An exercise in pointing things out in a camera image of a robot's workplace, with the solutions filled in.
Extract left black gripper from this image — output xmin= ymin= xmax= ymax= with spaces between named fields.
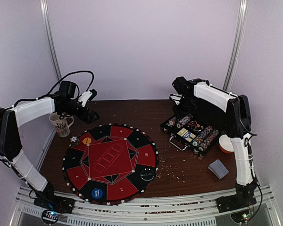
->
xmin=61 ymin=100 xmax=100 ymax=124

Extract orange big blind button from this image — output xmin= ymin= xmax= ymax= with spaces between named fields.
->
xmin=83 ymin=137 xmax=92 ymax=145

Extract blue small blind button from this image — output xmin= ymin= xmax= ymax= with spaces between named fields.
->
xmin=92 ymin=188 xmax=103 ymax=199

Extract clear dealer button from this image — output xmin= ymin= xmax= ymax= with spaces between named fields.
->
xmin=140 ymin=168 xmax=156 ymax=181

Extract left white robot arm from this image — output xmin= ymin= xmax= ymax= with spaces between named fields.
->
xmin=0 ymin=81 xmax=99 ymax=192

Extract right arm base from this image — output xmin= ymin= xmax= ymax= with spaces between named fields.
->
xmin=216 ymin=194 xmax=257 ymax=213

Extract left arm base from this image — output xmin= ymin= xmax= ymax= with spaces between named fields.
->
xmin=33 ymin=194 xmax=75 ymax=213

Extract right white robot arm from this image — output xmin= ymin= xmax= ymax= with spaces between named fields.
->
xmin=172 ymin=77 xmax=255 ymax=186

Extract front left chip row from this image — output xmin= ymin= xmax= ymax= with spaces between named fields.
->
xmin=176 ymin=113 xmax=193 ymax=129

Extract chip row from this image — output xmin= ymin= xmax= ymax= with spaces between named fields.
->
xmin=192 ymin=126 xmax=213 ymax=147
xmin=168 ymin=117 xmax=178 ymax=127
xmin=199 ymin=129 xmax=219 ymax=152
xmin=176 ymin=113 xmax=193 ymax=129

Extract red black triangle card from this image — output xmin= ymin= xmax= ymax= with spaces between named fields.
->
xmin=187 ymin=121 xmax=201 ymax=129

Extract back left chip row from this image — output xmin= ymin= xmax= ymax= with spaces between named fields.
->
xmin=168 ymin=117 xmax=178 ymax=127

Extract black poker chip case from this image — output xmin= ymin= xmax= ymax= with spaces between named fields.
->
xmin=159 ymin=98 xmax=229 ymax=156

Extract boxed card decks in case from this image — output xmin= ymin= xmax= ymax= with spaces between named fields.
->
xmin=177 ymin=128 xmax=196 ymax=142

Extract back right chip row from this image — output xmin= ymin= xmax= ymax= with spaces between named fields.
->
xmin=192 ymin=126 xmax=213 ymax=147

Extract white floral mug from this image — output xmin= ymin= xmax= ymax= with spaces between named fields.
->
xmin=49 ymin=113 xmax=74 ymax=137

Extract front right chip row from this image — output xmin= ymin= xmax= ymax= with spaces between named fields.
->
xmin=199 ymin=129 xmax=219 ymax=152

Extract round red black poker mat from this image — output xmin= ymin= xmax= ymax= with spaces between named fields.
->
xmin=62 ymin=123 xmax=159 ymax=206

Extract orange white bowl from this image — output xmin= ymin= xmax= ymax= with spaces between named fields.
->
xmin=219 ymin=134 xmax=234 ymax=154

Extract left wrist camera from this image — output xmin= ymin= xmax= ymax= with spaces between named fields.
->
xmin=78 ymin=89 xmax=98 ymax=107

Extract right aluminium frame post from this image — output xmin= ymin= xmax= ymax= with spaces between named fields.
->
xmin=223 ymin=0 xmax=249 ymax=92

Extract aluminium frame post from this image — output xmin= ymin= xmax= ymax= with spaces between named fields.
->
xmin=40 ymin=0 xmax=62 ymax=94
xmin=223 ymin=0 xmax=249 ymax=92

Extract front aluminium rail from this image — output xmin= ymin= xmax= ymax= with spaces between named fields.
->
xmin=14 ymin=185 xmax=275 ymax=226

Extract left aluminium frame post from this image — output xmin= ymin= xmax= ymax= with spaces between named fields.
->
xmin=40 ymin=0 xmax=62 ymax=94

